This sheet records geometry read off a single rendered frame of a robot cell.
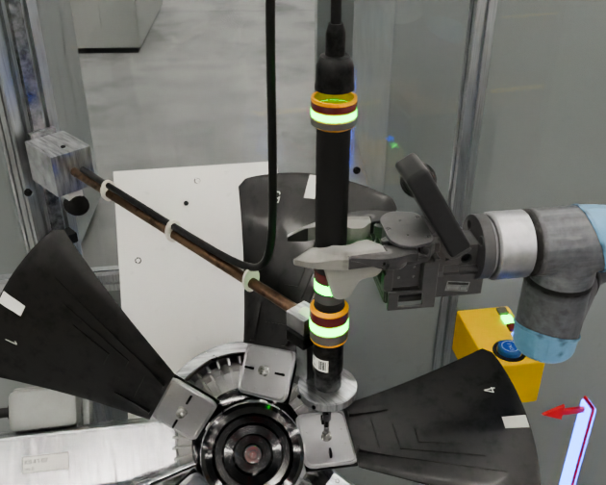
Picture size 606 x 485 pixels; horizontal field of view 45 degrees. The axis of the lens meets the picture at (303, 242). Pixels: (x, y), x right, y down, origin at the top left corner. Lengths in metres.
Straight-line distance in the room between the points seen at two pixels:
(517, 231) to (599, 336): 1.26
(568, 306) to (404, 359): 1.02
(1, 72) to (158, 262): 0.39
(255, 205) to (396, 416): 0.33
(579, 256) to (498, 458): 0.28
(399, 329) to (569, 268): 0.99
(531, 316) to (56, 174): 0.75
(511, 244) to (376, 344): 1.04
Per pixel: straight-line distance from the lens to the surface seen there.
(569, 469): 1.12
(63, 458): 1.05
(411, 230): 0.77
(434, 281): 0.78
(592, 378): 2.13
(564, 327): 0.88
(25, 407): 1.09
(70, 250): 0.89
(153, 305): 1.15
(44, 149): 1.24
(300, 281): 0.91
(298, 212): 0.94
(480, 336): 1.30
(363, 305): 1.71
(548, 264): 0.82
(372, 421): 0.95
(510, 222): 0.80
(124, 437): 1.04
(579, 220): 0.83
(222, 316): 1.14
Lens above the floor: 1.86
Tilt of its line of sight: 31 degrees down
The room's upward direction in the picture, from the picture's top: straight up
